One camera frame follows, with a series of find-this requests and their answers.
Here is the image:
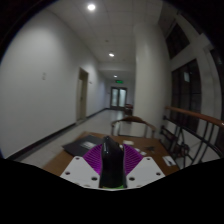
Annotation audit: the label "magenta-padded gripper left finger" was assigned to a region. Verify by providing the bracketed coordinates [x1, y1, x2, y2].
[60, 143, 103, 189]

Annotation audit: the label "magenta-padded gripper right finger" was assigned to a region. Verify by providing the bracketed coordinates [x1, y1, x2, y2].
[124, 143, 166, 189]

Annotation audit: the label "black computer mouse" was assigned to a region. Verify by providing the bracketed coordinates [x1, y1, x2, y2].
[98, 135, 128, 191]

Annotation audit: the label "dark closed laptop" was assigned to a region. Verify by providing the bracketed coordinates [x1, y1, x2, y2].
[62, 133, 105, 158]

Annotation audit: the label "white paper card with print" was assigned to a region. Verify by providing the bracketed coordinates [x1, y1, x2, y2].
[162, 155, 177, 167]

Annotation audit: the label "black railing with wooden handrail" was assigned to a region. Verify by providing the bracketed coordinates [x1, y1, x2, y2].
[159, 105, 224, 169]

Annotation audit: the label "beige side door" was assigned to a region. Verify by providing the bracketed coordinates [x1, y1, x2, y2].
[75, 67, 90, 123]

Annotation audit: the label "glass double door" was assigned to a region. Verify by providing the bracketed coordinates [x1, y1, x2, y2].
[109, 86, 129, 111]

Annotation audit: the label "large dark window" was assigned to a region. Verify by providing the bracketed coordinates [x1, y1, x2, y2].
[170, 59, 203, 132]

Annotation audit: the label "round ceiling lights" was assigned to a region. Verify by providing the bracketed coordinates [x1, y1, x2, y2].
[86, 2, 120, 79]

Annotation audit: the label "wooden armchair with metal frame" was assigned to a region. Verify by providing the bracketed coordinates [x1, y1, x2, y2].
[110, 115, 157, 139]

